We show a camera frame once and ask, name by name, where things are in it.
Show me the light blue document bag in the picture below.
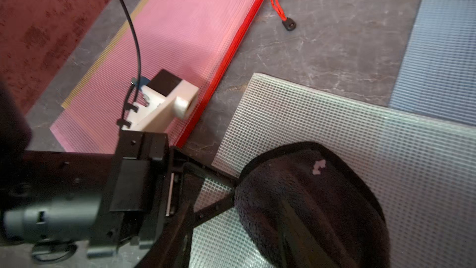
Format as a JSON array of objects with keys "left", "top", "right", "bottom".
[{"left": 389, "top": 0, "right": 476, "bottom": 125}]

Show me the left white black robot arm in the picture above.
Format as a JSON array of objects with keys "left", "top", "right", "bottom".
[{"left": 1, "top": 85, "right": 238, "bottom": 268}]

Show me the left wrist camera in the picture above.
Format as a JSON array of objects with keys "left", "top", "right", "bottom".
[{"left": 117, "top": 69, "right": 199, "bottom": 133}]

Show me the green mesh document bag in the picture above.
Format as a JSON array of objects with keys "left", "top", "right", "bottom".
[{"left": 213, "top": 73, "right": 476, "bottom": 268}]

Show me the pink mesh document bag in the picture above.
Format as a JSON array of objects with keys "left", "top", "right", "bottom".
[{"left": 51, "top": 0, "right": 264, "bottom": 153}]

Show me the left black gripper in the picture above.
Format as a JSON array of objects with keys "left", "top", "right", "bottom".
[{"left": 87, "top": 130, "right": 238, "bottom": 268}]

